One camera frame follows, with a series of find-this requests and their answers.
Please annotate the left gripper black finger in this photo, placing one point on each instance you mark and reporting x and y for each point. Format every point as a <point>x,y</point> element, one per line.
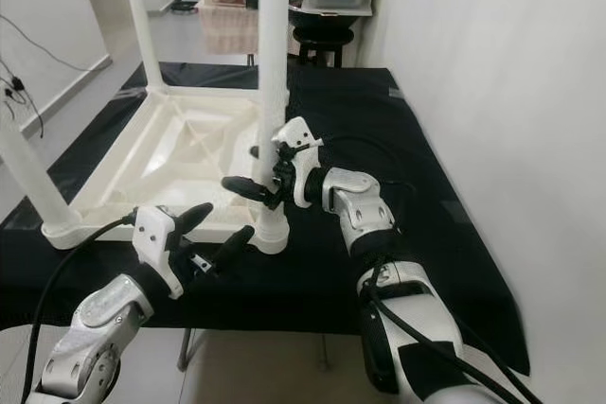
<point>234,245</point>
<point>196,219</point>

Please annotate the grey metal table leg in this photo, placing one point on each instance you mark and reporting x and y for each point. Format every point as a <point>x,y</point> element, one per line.
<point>186,349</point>

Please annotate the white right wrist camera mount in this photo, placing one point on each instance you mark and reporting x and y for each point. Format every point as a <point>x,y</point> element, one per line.
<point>298,134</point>

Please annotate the black round stool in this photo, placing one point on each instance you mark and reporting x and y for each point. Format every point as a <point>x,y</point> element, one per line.
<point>320,44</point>

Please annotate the black wok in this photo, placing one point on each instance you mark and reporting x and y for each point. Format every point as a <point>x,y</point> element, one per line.
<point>320,20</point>

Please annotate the black round floor object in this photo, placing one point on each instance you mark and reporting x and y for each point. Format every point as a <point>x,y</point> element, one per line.
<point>186,7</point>

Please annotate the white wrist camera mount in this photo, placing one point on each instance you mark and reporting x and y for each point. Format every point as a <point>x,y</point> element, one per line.
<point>156,234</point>
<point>298,134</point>

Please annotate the white plastic table top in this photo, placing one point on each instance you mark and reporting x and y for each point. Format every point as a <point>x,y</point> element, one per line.
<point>180,153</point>

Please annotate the beige table cloth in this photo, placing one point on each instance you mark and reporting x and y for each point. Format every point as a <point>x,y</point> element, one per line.
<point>227,30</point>

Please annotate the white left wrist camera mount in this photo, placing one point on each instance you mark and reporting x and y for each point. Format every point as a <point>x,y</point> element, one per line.
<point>156,234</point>

